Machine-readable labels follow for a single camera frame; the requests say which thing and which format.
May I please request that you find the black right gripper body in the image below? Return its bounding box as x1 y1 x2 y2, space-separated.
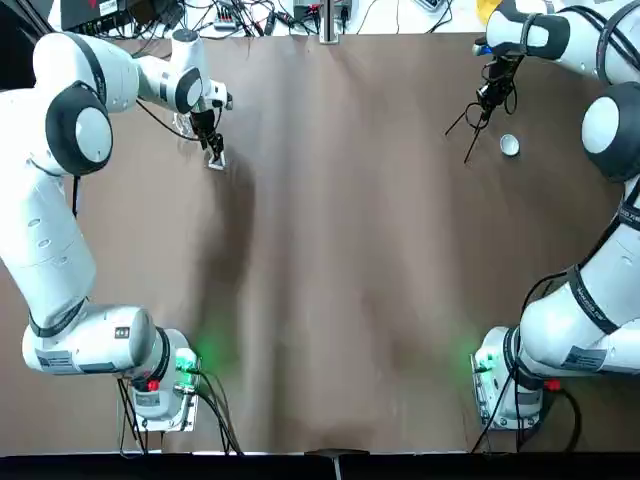
478 54 525 101

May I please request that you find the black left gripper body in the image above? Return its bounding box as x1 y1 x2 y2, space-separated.
188 108 221 140

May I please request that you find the clear glass alcohol lamp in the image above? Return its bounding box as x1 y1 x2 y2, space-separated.
172 112 197 146

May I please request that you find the black wire tripod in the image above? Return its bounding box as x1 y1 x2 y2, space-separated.
444 102 494 164

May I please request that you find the power strip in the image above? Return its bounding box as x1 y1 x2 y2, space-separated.
214 7 249 27

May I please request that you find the grey power box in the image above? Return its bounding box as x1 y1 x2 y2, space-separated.
292 0 359 21

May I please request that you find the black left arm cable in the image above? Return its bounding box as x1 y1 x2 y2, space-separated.
133 98 197 141

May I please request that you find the silver camera post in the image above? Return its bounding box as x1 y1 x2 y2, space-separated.
319 0 342 45

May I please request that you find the black base cable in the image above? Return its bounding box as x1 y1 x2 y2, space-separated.
544 385 584 454
191 368 244 456
472 367 517 454
116 377 151 456

